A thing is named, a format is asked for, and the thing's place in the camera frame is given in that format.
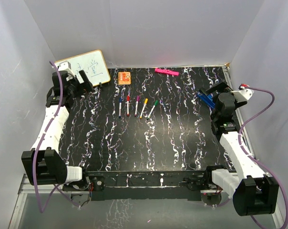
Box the white pen with blue end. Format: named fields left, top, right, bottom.
left=119, top=102, right=122, bottom=118

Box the white pen with magenta end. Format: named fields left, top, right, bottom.
left=134, top=101, right=139, bottom=117

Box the white pen with green end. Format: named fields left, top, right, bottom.
left=146, top=105, right=155, bottom=120

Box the white pen with yellow end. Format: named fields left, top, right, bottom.
left=140, top=103, right=146, bottom=119

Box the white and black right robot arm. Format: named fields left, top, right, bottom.
left=199, top=82, right=279, bottom=216

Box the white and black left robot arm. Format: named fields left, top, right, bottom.
left=21, top=69, right=93, bottom=190

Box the blue stapler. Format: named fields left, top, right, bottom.
left=197, top=88, right=215, bottom=109

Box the orange spiral notebook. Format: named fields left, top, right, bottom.
left=118, top=72, right=131, bottom=85

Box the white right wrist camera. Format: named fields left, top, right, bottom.
left=230, top=84, right=254, bottom=103

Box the small whiteboard with wooden frame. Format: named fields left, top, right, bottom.
left=55, top=50, right=111, bottom=86

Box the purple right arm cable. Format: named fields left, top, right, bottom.
left=216, top=86, right=288, bottom=229

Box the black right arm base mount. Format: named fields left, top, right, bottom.
left=179, top=165, right=227, bottom=194

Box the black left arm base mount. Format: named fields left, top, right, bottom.
left=63, top=176, right=105, bottom=201

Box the aluminium front rail frame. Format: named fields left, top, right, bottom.
left=9, top=173, right=286, bottom=229

